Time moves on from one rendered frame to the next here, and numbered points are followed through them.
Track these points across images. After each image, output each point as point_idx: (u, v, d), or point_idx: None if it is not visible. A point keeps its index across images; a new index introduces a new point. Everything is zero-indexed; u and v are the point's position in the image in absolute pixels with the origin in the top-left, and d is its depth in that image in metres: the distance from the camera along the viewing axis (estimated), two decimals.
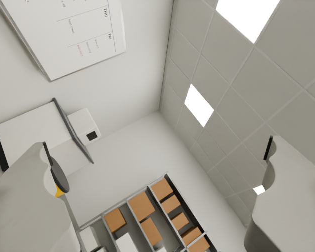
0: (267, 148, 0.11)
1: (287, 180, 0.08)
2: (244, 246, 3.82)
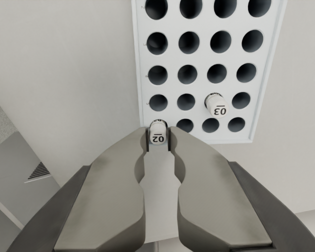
0: (168, 140, 0.12)
1: (194, 165, 0.09)
2: None
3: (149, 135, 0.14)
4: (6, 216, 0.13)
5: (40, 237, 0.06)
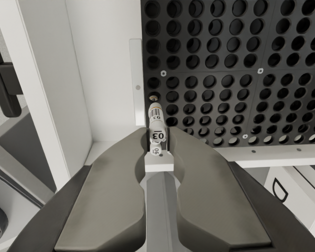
0: (167, 140, 0.12)
1: (193, 165, 0.09)
2: None
3: (148, 114, 0.20)
4: None
5: (41, 236, 0.06)
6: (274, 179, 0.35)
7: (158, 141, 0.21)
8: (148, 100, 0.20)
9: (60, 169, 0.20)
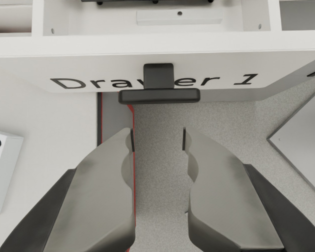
0: (183, 139, 0.12)
1: (207, 165, 0.09)
2: None
3: None
4: None
5: (27, 244, 0.06)
6: None
7: None
8: None
9: (263, 38, 0.17)
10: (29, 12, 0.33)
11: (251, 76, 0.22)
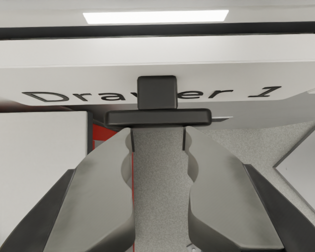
0: (183, 139, 0.12)
1: (207, 165, 0.09)
2: None
3: None
4: None
5: (27, 244, 0.06)
6: None
7: None
8: None
9: (298, 43, 0.12)
10: None
11: (272, 89, 0.18)
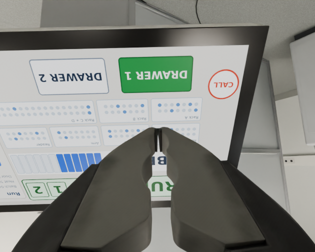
0: (160, 141, 0.12)
1: (186, 165, 0.09)
2: None
3: None
4: None
5: (48, 233, 0.06)
6: None
7: None
8: None
9: None
10: None
11: None
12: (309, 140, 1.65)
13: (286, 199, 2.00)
